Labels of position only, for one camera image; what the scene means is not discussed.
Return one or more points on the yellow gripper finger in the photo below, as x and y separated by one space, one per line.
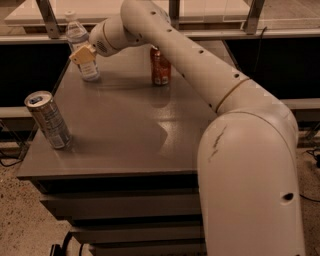
83 54

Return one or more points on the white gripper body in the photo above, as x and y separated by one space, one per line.
98 39

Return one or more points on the clear blue-labelled plastic bottle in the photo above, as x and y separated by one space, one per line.
77 37

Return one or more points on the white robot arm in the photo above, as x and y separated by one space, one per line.
246 161

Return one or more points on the red soda can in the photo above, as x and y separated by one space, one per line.
160 68

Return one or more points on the silver energy drink can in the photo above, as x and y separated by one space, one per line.
47 116

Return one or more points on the white background table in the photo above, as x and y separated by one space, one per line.
95 11

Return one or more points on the grey drawer cabinet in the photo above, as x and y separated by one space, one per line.
127 184

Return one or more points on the metal railing frame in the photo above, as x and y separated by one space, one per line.
151 24

